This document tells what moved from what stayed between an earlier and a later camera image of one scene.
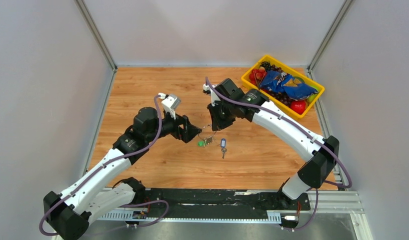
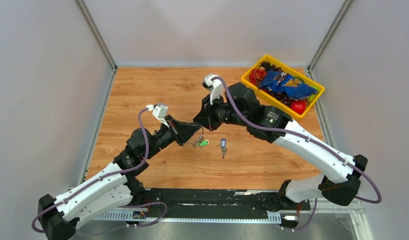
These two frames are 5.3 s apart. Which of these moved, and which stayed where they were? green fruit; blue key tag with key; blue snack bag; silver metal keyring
Moved: silver metal keyring
Stayed: blue snack bag; blue key tag with key; green fruit
